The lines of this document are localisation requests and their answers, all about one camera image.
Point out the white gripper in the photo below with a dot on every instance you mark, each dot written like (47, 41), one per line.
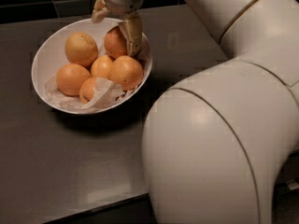
(132, 23)

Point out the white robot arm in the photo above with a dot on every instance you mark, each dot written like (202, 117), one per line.
(214, 143)

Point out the white bowl with oranges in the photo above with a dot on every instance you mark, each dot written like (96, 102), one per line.
(49, 56)

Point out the white paper in bowl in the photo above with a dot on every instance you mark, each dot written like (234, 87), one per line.
(104, 94)

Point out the yellowish orange top left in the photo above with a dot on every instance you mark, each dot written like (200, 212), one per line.
(81, 48)

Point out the orange middle small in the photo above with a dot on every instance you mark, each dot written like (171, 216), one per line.
(102, 66)

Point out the orange under paper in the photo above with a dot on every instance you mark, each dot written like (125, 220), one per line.
(87, 90)

